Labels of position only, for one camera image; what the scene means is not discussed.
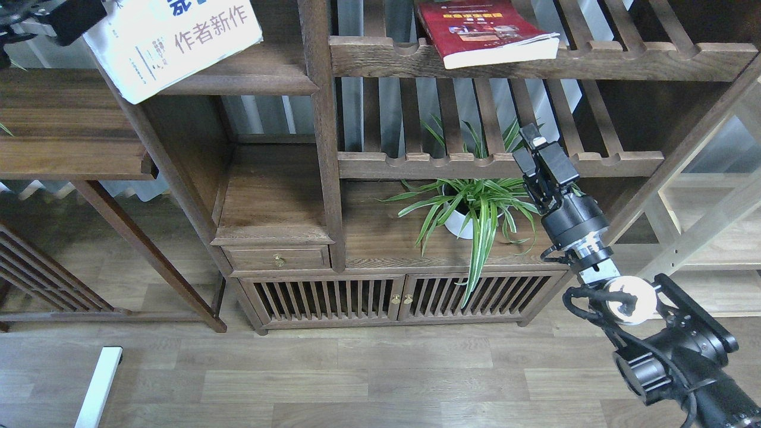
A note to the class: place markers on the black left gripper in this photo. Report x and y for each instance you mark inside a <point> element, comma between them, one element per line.
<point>71,19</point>

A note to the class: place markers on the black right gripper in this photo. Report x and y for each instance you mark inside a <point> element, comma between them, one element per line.
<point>573,221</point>

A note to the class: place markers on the white book blue characters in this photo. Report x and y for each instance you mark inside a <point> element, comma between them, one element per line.
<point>146,46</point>

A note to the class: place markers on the red cover book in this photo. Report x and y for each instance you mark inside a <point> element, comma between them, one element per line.
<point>476,33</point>

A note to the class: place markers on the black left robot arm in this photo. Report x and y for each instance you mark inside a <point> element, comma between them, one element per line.
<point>19,23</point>

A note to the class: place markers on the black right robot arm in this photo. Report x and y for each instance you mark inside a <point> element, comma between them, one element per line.
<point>667,346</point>

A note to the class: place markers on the green spider plant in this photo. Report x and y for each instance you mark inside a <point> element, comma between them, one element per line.
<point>491,203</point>

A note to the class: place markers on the white plant pot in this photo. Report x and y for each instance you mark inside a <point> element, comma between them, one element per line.
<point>456,221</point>

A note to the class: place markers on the dark wooden bookshelf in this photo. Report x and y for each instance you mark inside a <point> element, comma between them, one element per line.
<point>271,149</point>

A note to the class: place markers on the dark slatted wooden rack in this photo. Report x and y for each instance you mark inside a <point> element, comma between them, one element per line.
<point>68,299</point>

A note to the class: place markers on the white bar on floor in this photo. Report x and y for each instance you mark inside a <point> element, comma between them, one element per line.
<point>100,385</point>

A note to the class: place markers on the light wooden shelf frame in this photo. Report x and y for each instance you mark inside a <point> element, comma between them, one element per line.
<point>702,226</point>

